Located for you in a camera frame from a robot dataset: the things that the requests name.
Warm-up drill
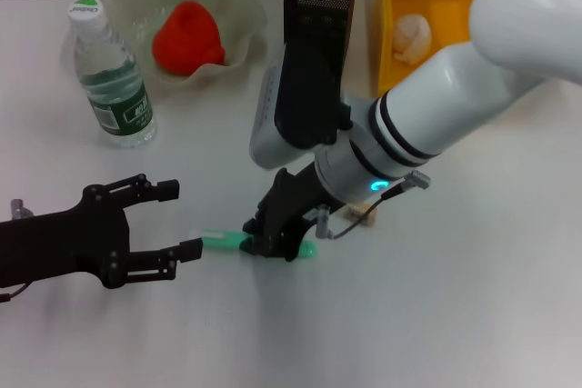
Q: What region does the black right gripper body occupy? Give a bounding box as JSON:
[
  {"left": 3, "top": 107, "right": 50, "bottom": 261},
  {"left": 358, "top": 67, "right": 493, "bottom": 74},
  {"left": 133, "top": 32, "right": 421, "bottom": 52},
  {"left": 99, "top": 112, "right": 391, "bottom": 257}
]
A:
[{"left": 257, "top": 161, "right": 341, "bottom": 238}]

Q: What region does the left gripper metal connector plug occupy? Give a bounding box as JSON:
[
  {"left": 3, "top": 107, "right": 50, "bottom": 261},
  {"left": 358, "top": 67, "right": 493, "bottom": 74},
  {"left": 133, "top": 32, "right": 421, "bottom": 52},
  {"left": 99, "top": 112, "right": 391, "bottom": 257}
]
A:
[{"left": 10, "top": 198, "right": 34, "bottom": 220}]

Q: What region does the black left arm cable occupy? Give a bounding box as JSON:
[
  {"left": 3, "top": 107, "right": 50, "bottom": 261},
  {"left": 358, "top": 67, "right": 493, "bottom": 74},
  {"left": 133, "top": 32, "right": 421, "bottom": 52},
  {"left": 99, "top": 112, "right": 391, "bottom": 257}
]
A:
[{"left": 0, "top": 282, "right": 34, "bottom": 303}]

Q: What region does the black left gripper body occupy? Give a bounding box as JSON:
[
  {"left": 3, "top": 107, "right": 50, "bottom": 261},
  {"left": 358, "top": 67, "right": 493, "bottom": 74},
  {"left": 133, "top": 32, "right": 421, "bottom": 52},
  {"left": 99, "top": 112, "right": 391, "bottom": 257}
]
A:
[{"left": 0, "top": 183, "right": 134, "bottom": 290}]

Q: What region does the green utility knife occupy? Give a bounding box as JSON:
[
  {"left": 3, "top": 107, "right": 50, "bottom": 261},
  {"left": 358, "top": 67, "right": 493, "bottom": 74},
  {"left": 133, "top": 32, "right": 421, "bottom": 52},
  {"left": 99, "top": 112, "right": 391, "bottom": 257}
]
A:
[{"left": 190, "top": 226, "right": 319, "bottom": 260}]

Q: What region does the white black wrist camera box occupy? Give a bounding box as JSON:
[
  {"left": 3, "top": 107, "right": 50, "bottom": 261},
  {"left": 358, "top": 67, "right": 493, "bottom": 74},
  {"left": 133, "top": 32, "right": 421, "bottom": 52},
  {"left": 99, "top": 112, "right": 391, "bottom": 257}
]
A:
[{"left": 249, "top": 39, "right": 355, "bottom": 171}]

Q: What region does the clear water bottle green label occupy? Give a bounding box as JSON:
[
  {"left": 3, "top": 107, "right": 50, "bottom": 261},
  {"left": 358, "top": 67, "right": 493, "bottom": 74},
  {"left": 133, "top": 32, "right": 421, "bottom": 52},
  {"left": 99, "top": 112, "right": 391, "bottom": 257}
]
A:
[{"left": 67, "top": 0, "right": 158, "bottom": 150}]

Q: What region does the pale green glass fruit plate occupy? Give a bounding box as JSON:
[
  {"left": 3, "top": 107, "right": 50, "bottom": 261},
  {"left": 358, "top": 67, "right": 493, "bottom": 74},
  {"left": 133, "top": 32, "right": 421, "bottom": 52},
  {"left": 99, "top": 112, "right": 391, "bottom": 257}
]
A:
[{"left": 93, "top": 0, "right": 269, "bottom": 90}]

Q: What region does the white paper ball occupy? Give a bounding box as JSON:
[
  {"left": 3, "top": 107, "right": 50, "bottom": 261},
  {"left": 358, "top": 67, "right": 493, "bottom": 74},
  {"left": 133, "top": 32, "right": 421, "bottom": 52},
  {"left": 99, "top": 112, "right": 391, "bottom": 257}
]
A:
[{"left": 392, "top": 13, "right": 434, "bottom": 65}]

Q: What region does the red-orange round fruit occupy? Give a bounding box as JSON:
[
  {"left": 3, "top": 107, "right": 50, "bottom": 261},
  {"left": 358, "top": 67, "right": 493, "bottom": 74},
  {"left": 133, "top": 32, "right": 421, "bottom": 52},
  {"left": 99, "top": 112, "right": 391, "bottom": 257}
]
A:
[{"left": 152, "top": 0, "right": 226, "bottom": 76}]

